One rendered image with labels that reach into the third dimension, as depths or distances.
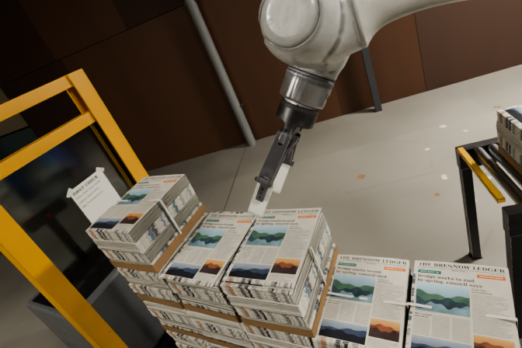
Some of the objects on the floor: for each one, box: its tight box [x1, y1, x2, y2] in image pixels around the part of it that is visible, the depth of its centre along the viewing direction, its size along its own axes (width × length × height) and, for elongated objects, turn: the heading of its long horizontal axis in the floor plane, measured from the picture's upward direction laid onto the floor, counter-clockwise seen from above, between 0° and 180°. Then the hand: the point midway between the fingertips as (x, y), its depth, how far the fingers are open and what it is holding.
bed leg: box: [458, 167, 483, 260], centre depth 192 cm, size 6×6×68 cm
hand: (266, 197), depth 68 cm, fingers open, 13 cm apart
